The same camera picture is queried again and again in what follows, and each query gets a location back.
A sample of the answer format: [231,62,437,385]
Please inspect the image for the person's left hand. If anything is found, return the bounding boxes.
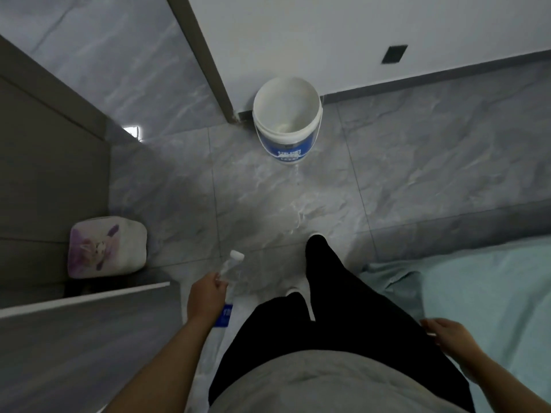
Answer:
[185,271,229,329]

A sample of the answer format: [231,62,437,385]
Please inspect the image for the person's right hand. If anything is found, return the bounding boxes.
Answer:
[420,318,485,371]

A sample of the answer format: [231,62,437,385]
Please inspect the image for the white plastic bucket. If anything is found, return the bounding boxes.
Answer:
[252,76,324,165]

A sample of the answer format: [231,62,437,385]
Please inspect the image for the person's right forearm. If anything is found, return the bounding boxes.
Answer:
[458,352,551,413]

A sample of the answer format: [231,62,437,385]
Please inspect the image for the person's left forearm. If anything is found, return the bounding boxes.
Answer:
[105,318,216,413]

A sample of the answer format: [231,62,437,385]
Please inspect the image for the person's black trousers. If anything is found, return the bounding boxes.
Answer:
[208,235,474,413]

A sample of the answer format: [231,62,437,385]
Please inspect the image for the person's grey shirt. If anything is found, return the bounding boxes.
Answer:
[208,350,470,413]

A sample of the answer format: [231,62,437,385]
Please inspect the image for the light green bed sheet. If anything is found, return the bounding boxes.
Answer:
[359,234,551,413]

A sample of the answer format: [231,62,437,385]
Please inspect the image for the floral white storage box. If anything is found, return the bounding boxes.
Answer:
[67,216,148,279]

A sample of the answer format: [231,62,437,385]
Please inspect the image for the grey wooden wardrobe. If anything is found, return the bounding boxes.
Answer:
[0,34,112,310]

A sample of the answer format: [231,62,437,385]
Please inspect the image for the grey baseboard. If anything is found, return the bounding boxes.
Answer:
[234,49,551,123]

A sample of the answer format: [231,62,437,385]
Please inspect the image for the grey door frame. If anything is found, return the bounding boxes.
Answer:
[165,0,235,123]

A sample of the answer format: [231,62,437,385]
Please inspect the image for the small black wall plate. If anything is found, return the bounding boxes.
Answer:
[381,45,409,65]

